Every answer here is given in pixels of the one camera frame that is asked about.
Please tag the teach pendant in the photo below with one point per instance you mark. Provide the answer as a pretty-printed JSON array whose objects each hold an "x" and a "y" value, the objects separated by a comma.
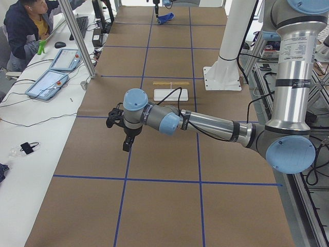
[
  {"x": 66, "y": 60},
  {"x": 47, "y": 85}
]

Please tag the blue towel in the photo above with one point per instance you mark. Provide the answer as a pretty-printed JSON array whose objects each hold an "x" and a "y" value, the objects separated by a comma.
[{"x": 165, "y": 18}]

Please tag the black keyboard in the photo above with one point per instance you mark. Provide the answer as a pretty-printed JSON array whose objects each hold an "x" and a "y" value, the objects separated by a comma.
[{"x": 82, "y": 22}]

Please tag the monitor stand black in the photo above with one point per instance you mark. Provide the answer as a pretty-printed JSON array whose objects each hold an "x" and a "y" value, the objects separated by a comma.
[{"x": 99, "y": 14}]

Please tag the brown paper table cover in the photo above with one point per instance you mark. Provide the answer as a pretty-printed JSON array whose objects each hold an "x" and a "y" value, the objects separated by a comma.
[{"x": 181, "y": 190}]

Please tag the black computer mouse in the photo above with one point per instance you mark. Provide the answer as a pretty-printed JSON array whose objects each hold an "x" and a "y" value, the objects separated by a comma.
[{"x": 59, "y": 44}]

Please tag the wooden towel rack white base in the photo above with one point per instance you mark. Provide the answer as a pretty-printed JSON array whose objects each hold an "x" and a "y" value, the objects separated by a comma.
[{"x": 170, "y": 91}]

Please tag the upper teach pendant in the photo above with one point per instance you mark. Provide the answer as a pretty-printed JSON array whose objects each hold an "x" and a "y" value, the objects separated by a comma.
[{"x": 66, "y": 60}]

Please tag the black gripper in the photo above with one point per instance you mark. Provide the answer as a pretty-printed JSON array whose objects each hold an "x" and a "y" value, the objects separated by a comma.
[{"x": 131, "y": 133}]

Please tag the seated person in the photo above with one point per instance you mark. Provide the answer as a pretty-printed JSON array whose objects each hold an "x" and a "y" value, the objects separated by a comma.
[{"x": 27, "y": 23}]

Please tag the black power brick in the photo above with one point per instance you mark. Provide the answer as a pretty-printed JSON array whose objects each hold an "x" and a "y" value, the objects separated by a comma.
[{"x": 97, "y": 39}]

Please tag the aluminium frame post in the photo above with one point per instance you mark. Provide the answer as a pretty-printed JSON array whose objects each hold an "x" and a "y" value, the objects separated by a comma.
[{"x": 75, "y": 31}]

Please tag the lower teach pendant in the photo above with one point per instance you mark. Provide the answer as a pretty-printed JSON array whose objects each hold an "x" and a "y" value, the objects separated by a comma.
[{"x": 47, "y": 85}]

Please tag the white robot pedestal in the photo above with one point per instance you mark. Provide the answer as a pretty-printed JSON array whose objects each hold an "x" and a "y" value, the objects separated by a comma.
[{"x": 223, "y": 75}]

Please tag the small black device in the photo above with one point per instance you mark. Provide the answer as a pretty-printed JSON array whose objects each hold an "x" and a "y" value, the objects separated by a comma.
[{"x": 27, "y": 148}]

